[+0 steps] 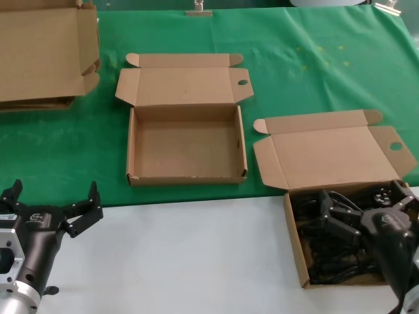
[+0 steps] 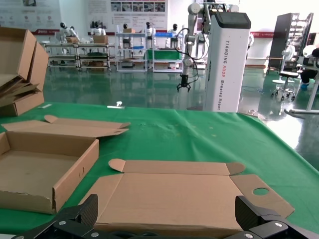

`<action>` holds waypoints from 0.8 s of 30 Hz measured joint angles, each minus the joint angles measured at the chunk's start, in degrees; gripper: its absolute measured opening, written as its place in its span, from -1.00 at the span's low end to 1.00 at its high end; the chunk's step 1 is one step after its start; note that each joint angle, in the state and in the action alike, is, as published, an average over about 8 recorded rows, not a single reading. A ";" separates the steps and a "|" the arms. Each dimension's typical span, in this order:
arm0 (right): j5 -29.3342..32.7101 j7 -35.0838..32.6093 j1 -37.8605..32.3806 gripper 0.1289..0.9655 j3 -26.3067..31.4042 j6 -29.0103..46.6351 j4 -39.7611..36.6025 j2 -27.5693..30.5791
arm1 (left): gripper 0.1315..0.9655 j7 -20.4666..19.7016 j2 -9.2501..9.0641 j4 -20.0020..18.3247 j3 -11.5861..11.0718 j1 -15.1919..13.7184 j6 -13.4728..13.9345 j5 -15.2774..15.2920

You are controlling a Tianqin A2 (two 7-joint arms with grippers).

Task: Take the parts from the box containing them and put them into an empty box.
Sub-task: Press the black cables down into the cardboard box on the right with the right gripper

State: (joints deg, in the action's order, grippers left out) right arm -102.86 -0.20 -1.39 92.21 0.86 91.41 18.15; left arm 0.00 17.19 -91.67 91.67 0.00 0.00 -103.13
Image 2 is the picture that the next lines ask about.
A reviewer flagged cardboard box on rack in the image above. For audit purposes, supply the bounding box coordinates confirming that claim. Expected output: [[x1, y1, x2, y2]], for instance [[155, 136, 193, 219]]
[[92, 35, 109, 44]]

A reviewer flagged white shelf unit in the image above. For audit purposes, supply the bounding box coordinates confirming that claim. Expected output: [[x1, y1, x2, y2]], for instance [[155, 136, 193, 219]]
[[115, 31, 148, 73]]

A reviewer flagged white black humanoid robot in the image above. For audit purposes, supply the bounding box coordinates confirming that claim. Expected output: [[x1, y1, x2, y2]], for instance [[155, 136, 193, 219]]
[[66, 25, 81, 43], [89, 21, 107, 43], [145, 21, 157, 49], [55, 22, 69, 55], [167, 23, 179, 48], [121, 23, 131, 48]]

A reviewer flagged white desk frame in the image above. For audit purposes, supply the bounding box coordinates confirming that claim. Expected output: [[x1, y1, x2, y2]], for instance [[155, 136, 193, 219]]
[[284, 72, 319, 116]]

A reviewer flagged green tablecloth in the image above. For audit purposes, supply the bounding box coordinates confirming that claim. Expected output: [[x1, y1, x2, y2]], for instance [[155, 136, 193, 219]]
[[0, 102, 319, 239]]

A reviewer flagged flattened cardboard box stack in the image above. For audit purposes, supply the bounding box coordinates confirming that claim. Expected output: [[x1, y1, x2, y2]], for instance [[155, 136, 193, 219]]
[[0, 77, 45, 118]]

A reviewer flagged metal tablecloth clip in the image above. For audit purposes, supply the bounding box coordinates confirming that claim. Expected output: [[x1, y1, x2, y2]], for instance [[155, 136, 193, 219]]
[[245, 109, 265, 121], [107, 100, 125, 109]]

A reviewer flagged white standing fan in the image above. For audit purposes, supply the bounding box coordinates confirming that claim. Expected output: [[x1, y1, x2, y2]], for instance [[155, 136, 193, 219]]
[[281, 45, 297, 73]]

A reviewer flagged white shelf with green panel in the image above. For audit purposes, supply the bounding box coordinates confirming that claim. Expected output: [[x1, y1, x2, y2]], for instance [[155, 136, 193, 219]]
[[146, 31, 184, 73]]

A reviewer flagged open brown cardboard mailer box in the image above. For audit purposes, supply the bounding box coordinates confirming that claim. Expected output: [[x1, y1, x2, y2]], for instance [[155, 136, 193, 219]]
[[0, 115, 131, 215], [77, 159, 296, 237]]

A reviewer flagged white icon wall poster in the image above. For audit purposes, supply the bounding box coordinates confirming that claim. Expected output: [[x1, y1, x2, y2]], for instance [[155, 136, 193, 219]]
[[0, 0, 61, 27]]

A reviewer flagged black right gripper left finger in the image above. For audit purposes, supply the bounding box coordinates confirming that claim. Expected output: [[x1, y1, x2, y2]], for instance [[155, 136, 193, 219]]
[[53, 194, 99, 239]]

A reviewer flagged stack of flat cardboard boxes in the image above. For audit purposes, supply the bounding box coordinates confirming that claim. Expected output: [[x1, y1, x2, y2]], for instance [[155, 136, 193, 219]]
[[0, 26, 49, 92]]

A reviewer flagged tall black cabinet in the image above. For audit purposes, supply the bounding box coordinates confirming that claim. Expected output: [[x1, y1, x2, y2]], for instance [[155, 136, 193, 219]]
[[266, 12, 315, 76]]

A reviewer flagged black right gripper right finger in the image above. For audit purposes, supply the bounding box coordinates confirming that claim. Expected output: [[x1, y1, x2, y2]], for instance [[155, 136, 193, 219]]
[[235, 195, 319, 239]]

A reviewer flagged black background robot gripper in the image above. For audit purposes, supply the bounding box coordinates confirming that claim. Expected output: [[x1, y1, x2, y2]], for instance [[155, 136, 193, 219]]
[[176, 74, 192, 93]]

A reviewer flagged large photo wall poster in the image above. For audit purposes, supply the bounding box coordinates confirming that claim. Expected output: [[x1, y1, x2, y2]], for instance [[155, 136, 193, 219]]
[[110, 0, 167, 31]]

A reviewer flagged black wheeled stool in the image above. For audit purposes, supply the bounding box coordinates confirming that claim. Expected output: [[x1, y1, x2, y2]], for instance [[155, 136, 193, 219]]
[[271, 70, 300, 101]]

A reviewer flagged grey metal rack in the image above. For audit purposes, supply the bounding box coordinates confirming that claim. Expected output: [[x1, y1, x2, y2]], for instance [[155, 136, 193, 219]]
[[76, 42, 112, 72], [45, 41, 78, 69]]

